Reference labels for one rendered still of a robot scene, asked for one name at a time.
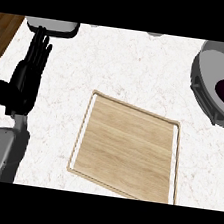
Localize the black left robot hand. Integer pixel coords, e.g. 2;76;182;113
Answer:
0;19;56;121

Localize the pale wooden tray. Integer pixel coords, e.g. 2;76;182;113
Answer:
63;87;191;206

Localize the grey pot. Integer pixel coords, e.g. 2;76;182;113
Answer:
183;38;224;129

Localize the brown wooden panel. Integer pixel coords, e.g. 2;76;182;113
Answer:
0;12;27;79

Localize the small grey object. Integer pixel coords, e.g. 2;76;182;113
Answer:
146;32;164;38

